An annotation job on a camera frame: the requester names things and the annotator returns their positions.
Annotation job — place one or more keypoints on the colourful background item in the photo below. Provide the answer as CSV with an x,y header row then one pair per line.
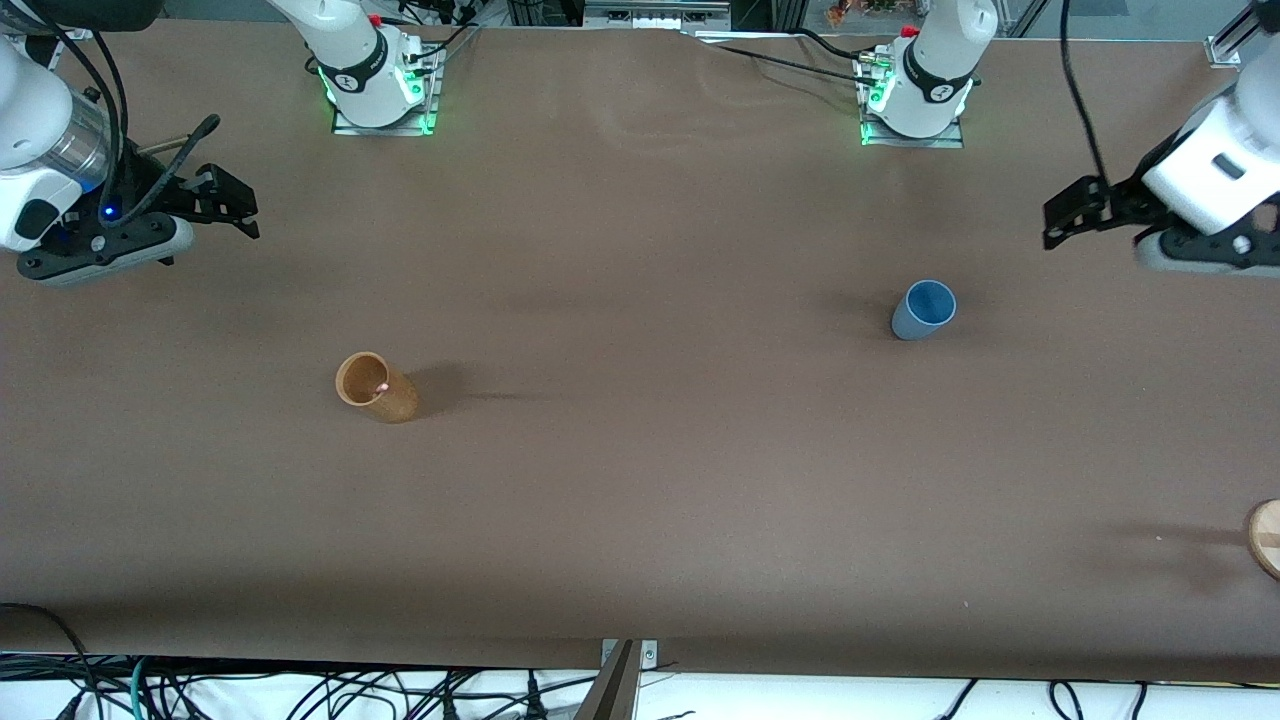
x,y
870,10

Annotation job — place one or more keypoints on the aluminium frame profile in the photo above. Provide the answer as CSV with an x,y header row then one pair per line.
x,y
1240,35

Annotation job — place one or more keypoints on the round wooden board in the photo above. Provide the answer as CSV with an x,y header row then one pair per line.
x,y
1267,540

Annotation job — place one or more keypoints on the brown wooden cup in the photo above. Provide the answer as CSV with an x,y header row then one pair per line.
x,y
395,400

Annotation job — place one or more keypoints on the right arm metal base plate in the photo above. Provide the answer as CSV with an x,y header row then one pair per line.
x,y
425,115

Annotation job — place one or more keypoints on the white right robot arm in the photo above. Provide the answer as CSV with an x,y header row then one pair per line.
x,y
350,50

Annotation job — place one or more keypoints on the black box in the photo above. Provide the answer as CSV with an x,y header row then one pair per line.
x,y
545,10

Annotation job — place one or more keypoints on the blue cup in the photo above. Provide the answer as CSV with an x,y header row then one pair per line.
x,y
922,310

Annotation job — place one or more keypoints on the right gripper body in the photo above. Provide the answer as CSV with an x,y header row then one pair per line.
x,y
150,187

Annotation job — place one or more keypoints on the metal table bracket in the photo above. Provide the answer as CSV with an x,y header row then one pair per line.
x,y
648,654

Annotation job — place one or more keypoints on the dark stand bar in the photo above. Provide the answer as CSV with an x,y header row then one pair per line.
x,y
612,690

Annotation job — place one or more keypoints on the grey power strip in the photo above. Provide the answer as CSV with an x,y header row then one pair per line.
x,y
655,14

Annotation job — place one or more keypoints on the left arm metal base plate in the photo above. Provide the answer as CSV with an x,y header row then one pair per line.
x,y
950,138

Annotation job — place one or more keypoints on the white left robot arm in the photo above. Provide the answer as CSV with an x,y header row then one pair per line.
x,y
935,60

